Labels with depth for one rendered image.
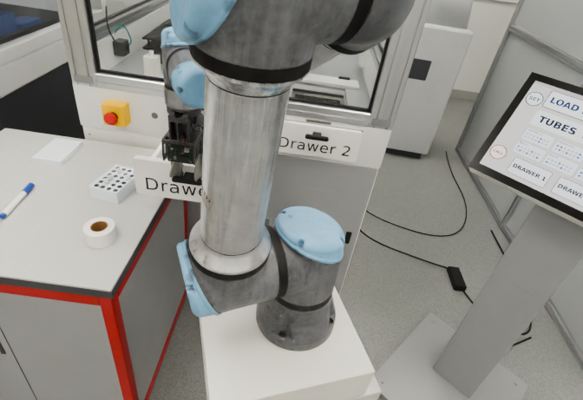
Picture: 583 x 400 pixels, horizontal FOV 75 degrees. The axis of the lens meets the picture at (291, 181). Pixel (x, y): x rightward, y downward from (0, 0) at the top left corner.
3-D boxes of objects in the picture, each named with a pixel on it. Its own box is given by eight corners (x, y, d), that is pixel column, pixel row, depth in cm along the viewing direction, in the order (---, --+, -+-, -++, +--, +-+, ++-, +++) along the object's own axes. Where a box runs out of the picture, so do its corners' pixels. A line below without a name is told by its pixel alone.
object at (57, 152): (61, 166, 114) (60, 161, 113) (32, 161, 114) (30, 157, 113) (82, 146, 125) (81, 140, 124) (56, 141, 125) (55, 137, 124)
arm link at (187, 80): (242, 67, 64) (225, 47, 72) (174, 68, 60) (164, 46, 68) (239, 109, 69) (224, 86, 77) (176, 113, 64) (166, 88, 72)
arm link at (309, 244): (347, 297, 66) (364, 238, 59) (275, 318, 61) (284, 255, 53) (317, 250, 75) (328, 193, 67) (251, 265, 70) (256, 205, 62)
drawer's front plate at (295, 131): (355, 162, 127) (363, 134, 121) (269, 150, 126) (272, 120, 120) (355, 160, 128) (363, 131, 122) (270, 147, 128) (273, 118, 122)
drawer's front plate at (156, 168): (246, 209, 100) (249, 174, 94) (136, 193, 99) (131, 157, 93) (247, 205, 101) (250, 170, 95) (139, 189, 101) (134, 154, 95)
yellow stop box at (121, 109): (125, 128, 122) (122, 108, 117) (102, 125, 121) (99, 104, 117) (131, 121, 126) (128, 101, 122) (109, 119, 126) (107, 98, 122)
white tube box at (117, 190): (118, 204, 104) (116, 193, 101) (90, 197, 105) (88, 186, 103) (143, 180, 114) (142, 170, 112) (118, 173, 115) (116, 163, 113)
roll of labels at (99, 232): (97, 252, 89) (94, 240, 87) (79, 239, 92) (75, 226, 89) (123, 237, 94) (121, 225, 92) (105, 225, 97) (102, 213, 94)
